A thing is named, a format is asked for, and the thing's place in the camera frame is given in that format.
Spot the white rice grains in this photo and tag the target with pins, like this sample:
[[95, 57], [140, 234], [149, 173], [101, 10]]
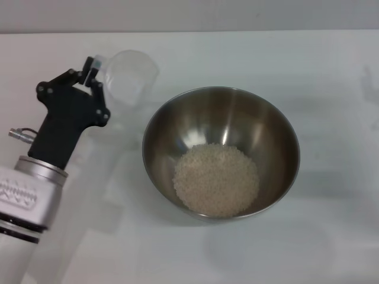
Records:
[[216, 180]]

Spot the stainless steel mixing bowl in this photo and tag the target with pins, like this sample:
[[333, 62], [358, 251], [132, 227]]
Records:
[[266, 133]]

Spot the clear plastic measuring cup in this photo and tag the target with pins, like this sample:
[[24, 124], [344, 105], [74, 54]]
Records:
[[130, 80]]

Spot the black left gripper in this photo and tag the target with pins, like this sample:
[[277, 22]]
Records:
[[65, 118]]

